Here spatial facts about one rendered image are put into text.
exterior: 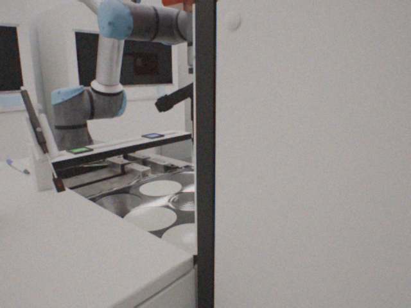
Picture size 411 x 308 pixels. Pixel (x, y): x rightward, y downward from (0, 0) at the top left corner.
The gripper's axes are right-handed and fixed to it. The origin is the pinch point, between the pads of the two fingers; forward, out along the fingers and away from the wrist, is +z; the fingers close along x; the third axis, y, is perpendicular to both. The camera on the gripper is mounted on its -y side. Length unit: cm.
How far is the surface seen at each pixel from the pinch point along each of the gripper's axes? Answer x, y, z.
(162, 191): -3.1, -7.8, 7.3
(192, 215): -15.4, -0.4, 7.4
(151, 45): 386, -74, -63
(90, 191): 1.9, -26.7, 9.4
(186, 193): -3.9, -2.1, 7.5
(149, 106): 353, -75, 22
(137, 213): -14.5, -11.1, 7.4
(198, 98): -38.9, 1.5, -16.1
